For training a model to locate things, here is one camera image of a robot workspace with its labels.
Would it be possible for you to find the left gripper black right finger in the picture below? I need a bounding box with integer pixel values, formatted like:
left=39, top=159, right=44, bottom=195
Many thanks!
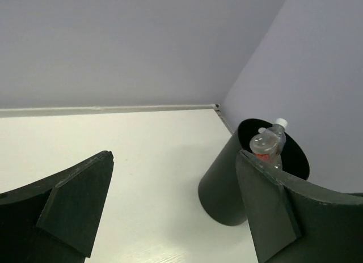
left=236, top=150, right=362, bottom=262

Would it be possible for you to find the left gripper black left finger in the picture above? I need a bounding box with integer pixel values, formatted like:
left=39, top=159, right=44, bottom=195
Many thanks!
left=1, top=151, right=113, bottom=262

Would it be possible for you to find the red-capped red-label bottle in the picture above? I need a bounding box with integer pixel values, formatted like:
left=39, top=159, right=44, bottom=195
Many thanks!
left=249, top=132, right=272, bottom=163

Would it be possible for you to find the white-capped clear bottle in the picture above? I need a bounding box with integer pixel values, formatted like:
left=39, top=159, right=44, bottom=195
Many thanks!
left=265, top=118, right=288, bottom=169

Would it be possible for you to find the black cylindrical bin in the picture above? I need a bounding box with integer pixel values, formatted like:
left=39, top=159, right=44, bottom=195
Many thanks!
left=198, top=118, right=310, bottom=226

